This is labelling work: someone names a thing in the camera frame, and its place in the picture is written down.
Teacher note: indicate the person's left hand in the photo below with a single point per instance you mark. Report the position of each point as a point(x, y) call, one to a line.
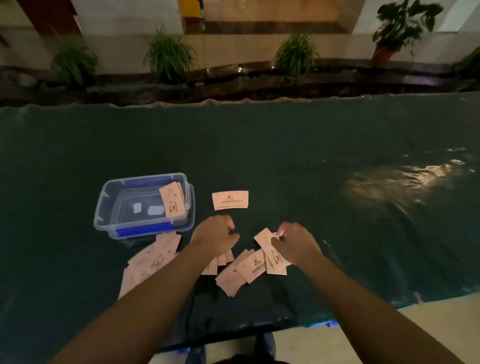
point(212, 238)

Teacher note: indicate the person's right hand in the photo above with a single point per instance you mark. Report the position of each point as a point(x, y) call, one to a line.
point(300, 245)

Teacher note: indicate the person's left thumb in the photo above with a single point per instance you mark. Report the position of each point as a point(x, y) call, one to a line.
point(232, 237)

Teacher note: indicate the person's right fingers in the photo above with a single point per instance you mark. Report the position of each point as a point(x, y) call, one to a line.
point(284, 230)

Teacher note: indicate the pink printed paper sachet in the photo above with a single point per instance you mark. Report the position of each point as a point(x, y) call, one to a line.
point(267, 243)
point(230, 200)
point(173, 200)

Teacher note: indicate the person's right forearm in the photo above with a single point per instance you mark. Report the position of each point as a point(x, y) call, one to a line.
point(371, 311)

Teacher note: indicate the person's left forearm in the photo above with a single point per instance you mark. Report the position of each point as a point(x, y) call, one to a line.
point(142, 303)

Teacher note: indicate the pile of pink packets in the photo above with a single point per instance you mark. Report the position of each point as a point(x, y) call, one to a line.
point(240, 272)
point(152, 260)

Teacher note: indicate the dark green table cover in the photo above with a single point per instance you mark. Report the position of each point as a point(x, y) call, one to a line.
point(292, 157)

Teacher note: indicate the person's dark trousers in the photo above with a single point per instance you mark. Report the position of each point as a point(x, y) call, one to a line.
point(264, 347)

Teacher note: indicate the dark stone border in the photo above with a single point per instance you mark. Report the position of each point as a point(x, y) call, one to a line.
point(240, 84)

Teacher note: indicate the green grass plant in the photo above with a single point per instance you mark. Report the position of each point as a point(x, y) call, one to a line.
point(295, 54)
point(75, 63)
point(468, 64)
point(169, 54)

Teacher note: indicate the terracotta plant pot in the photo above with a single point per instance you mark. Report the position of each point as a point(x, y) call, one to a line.
point(382, 56)

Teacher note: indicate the yellow floor sign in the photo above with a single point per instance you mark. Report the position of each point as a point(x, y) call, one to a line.
point(191, 8)

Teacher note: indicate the broad-leaf green plant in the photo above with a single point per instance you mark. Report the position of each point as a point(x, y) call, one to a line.
point(407, 22)

